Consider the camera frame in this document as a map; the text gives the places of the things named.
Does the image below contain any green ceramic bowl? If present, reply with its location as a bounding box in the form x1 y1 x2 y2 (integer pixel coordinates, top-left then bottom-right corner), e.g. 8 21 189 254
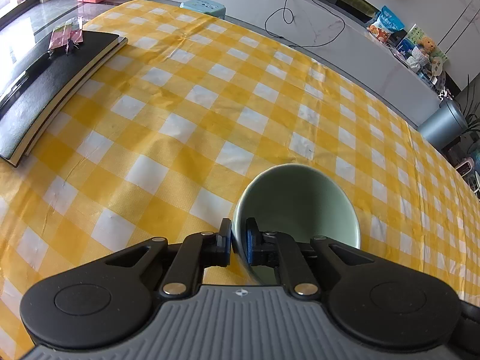
232 163 361 284

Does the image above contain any yellow checkered tablecloth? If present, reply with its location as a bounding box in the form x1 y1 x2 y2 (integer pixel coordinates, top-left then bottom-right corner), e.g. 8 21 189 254
1 0 479 359

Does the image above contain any pink small heater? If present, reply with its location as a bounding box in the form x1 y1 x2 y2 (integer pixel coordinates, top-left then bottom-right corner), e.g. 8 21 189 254
456 157 475 177

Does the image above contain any grey metal trash bin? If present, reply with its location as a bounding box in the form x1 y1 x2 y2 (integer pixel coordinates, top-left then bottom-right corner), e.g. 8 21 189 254
418 100 468 150

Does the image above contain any black notebook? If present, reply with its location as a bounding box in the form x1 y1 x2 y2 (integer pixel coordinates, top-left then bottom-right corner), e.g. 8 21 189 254
1 30 128 167

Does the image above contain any blue water jug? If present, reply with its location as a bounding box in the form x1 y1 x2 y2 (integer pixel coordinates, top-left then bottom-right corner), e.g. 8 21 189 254
468 145 480 168

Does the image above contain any teddy bear bouquet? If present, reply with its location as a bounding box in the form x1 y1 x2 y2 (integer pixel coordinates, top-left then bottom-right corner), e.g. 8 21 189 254
406 36 437 73

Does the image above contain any potted plant right corner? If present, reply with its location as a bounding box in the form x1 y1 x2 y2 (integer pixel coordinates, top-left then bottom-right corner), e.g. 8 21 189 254
456 75 480 136

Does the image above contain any teal plastic stool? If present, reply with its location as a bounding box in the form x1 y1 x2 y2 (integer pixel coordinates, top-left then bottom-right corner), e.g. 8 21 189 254
180 0 226 20

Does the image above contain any blue snack bag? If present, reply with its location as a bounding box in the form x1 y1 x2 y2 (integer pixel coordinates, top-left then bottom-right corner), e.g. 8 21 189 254
367 6 404 43

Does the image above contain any green picture card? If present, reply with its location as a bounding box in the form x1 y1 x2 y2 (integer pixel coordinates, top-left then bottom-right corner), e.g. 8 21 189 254
396 24 448 73

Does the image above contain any black power cable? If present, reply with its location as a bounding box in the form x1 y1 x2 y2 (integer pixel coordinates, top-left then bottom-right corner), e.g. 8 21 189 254
263 0 347 49

